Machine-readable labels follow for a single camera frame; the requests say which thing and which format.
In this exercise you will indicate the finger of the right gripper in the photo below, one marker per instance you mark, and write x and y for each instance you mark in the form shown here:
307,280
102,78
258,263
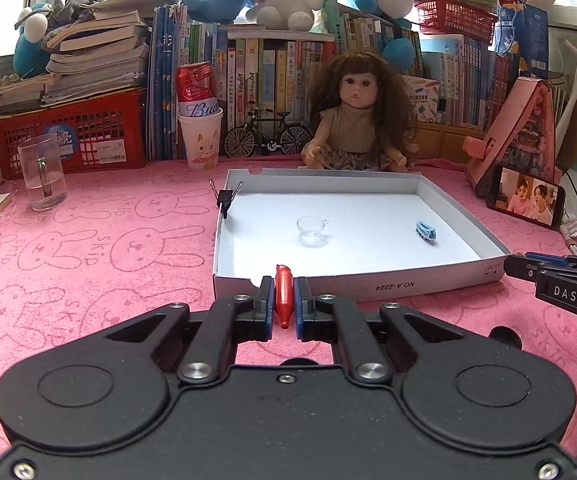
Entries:
527,266

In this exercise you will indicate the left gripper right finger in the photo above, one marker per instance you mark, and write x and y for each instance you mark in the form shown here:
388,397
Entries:
314,313

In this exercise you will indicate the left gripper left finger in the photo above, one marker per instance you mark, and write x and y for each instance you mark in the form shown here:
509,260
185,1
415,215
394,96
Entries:
254,313

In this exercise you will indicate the red crayon cap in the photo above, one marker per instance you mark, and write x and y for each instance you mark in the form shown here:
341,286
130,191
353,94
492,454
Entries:
284,298

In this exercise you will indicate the smartphone showing video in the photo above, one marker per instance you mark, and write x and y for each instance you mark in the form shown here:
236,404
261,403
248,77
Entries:
526,197

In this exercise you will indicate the white shallow cardboard box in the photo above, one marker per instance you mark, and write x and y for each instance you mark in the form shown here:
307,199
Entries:
372,250

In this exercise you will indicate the blue hair clip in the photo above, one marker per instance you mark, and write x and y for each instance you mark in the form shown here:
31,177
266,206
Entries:
426,231

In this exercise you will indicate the black binder clip on box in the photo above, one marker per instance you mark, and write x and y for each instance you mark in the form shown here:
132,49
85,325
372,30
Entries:
224,197

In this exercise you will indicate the miniature black bicycle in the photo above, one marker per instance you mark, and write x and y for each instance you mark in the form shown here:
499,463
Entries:
264,133

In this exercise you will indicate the white paper cup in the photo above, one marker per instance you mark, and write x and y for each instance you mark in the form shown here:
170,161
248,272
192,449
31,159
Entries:
201,138

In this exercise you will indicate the brown-haired doll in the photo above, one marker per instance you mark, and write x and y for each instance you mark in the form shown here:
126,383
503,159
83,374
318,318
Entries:
362,117

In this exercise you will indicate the red Budweiser can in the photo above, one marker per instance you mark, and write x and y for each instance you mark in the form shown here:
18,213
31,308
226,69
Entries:
196,90

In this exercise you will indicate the red plastic crate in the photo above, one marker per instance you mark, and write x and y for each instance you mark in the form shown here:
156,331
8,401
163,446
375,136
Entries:
100,133

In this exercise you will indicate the red plastic basket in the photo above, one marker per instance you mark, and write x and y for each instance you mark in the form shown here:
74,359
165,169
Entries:
454,17

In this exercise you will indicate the clear glass mug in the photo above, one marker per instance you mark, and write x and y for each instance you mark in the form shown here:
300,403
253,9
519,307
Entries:
43,172

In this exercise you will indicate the stack of books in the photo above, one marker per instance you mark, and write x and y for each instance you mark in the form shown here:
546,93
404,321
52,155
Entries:
96,46

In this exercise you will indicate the blue penguin plush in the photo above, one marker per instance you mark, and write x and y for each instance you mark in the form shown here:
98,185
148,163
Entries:
30,58

